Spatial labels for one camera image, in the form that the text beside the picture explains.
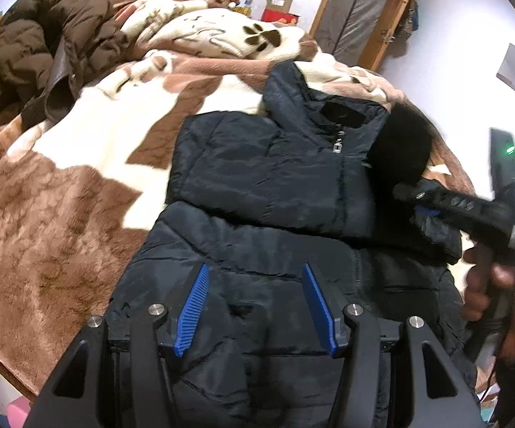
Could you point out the grey zip curtain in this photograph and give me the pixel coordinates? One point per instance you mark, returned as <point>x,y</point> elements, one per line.
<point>355,13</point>

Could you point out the hanging bags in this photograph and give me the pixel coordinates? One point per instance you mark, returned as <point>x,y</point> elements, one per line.
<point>409,20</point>

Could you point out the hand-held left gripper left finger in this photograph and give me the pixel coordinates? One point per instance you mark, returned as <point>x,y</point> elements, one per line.
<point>192,307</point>

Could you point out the open cardboard box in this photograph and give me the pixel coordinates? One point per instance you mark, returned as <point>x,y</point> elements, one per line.
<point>278,2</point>

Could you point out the brown puffer jacket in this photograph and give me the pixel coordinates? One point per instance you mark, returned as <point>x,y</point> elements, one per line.
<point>47,40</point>

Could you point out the pink box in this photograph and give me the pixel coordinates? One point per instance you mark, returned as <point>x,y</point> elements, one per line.
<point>18,414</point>

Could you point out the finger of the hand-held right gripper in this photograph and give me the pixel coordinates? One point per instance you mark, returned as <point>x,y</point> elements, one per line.
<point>462,209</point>

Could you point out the brown cream paw-print blanket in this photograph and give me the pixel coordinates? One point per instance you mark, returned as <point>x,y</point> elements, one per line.
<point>70,196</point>

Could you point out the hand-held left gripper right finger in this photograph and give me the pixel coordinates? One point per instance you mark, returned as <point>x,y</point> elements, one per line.
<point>319,307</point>

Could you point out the red box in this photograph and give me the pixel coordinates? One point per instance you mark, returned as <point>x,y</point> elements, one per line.
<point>279,17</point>

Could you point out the black puffer jacket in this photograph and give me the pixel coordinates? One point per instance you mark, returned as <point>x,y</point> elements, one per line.
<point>261,165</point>

